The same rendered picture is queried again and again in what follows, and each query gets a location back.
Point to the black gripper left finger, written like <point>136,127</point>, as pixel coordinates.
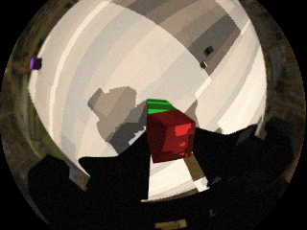
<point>132,165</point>

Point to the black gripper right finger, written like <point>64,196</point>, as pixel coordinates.
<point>213,150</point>

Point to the green block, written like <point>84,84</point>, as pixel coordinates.
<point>156,102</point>
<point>158,107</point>

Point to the red block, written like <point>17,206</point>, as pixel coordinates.
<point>170,135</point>

